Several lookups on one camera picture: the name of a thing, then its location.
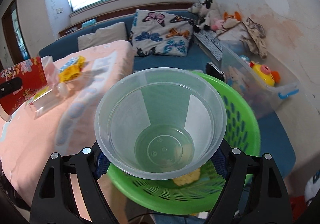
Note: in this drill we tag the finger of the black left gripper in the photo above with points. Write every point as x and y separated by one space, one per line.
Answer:
11 86

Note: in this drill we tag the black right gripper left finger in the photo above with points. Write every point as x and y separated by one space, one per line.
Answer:
54 200

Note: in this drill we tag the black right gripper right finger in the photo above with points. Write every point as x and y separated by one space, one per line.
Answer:
268 200

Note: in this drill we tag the red printed paper cup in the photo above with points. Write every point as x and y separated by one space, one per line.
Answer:
33 79

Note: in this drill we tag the clear square plastic bottle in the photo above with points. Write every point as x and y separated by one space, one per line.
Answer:
46 99

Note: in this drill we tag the clear pink plastic bag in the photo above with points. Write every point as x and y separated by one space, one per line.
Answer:
50 70

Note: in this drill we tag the translucent plastic cup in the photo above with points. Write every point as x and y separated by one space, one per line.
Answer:
160 123

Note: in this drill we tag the yellow snack wrapper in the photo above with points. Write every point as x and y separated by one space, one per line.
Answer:
72 69

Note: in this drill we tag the blue sofa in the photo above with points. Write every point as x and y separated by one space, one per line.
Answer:
274 138

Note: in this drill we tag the clear plastic storage box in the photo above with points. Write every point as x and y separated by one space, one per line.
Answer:
262 98

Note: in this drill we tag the beige pillow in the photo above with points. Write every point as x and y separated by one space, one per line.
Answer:
103 36

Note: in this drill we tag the butterfly print pillow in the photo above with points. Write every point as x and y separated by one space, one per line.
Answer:
160 33

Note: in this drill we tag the beige patterned cloth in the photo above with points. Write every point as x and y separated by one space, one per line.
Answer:
256 41

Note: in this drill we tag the blue patterned cloth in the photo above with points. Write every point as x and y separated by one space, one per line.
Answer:
208 40

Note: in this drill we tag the pink plush toy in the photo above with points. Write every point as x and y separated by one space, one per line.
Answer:
217 24

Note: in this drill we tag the orange fox plush toy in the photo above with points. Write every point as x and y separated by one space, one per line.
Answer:
231 20

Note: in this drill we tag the grey plush toy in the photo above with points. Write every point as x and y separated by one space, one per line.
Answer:
195 8

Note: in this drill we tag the cow plush toy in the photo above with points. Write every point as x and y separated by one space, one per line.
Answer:
208 15

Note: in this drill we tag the brown door frame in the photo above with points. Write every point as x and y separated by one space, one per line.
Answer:
13 34

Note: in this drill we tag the yellow toy camera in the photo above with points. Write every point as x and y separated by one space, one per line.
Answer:
268 76

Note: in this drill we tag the small black camera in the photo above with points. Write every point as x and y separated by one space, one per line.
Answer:
213 71

